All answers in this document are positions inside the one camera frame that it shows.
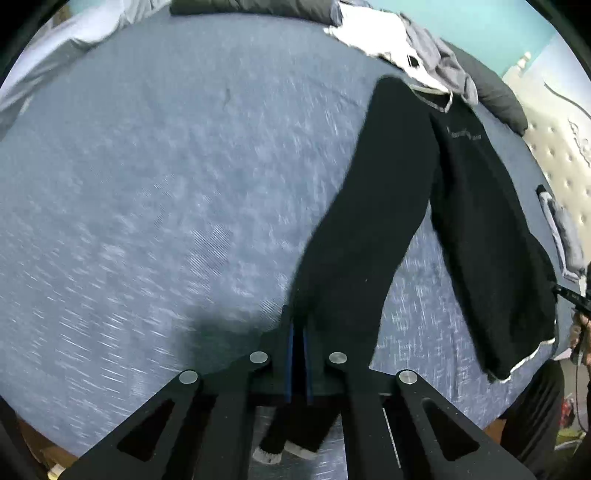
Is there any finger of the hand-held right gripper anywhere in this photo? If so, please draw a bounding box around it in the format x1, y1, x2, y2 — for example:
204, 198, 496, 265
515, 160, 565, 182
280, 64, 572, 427
553, 284, 591, 318

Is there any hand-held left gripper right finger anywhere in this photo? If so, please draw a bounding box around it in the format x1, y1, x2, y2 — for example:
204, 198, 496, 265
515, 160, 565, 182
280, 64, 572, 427
302, 318, 536, 480

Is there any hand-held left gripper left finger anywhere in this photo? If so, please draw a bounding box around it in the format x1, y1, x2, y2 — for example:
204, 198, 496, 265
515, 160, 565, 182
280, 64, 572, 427
58, 305, 296, 480

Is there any black sweater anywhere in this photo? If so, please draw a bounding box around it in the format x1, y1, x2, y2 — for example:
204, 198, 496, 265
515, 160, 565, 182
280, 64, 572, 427
252, 76, 559, 464

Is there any person's right hand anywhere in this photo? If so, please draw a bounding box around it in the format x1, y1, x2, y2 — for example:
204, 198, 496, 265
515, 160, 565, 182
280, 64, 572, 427
569, 313, 591, 366

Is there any folded grey garment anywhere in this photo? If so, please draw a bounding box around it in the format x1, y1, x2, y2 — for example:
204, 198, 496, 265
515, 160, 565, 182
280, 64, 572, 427
536, 185, 588, 283

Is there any person's black trouser leg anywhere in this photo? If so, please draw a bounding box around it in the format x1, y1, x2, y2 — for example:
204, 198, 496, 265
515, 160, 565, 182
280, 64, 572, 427
501, 360, 566, 480

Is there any cream tufted headboard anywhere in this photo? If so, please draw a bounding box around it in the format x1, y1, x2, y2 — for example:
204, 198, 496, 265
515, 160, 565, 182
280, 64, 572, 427
502, 52, 591, 241

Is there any dark grey duvet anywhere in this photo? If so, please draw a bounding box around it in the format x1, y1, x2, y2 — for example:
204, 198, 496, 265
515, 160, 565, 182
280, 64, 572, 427
170, 0, 528, 137

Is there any white garment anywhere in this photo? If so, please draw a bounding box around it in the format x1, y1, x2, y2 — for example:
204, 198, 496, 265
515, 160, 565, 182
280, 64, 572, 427
323, 4, 451, 93

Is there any light grey quilt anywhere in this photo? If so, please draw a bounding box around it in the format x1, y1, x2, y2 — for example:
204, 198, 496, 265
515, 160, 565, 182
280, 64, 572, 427
0, 0, 171, 134

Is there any black cable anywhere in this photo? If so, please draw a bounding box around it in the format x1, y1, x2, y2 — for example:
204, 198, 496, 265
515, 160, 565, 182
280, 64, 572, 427
571, 351, 583, 432

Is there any pale green frame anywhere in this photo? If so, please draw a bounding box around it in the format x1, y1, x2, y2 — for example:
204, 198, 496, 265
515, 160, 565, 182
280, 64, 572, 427
554, 427, 589, 452

